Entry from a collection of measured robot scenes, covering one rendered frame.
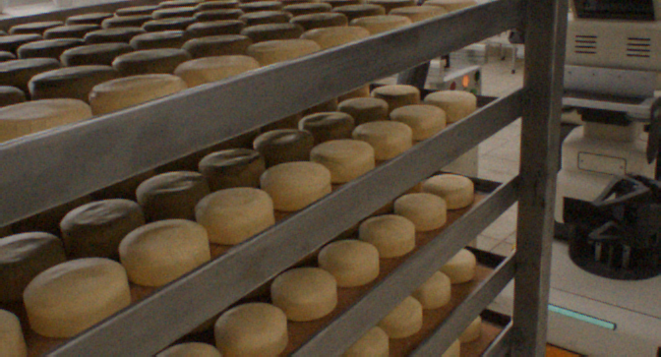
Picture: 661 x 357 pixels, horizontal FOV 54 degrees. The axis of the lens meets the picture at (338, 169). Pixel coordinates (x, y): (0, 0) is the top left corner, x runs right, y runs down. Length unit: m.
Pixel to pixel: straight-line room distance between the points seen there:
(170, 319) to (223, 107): 0.11
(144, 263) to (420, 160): 0.22
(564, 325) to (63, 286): 1.74
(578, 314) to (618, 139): 0.50
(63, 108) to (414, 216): 0.36
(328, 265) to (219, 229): 0.14
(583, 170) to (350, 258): 1.38
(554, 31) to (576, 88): 1.14
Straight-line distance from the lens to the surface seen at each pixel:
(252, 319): 0.46
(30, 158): 0.27
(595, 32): 1.74
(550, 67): 0.63
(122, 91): 0.34
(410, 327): 0.61
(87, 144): 0.28
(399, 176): 0.47
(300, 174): 0.45
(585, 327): 1.97
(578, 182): 1.82
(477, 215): 0.60
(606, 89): 1.74
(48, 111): 0.33
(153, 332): 0.33
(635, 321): 1.94
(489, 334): 0.78
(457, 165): 2.25
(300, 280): 0.50
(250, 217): 0.40
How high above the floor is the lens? 1.31
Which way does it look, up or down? 21 degrees down
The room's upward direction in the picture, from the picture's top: 4 degrees counter-clockwise
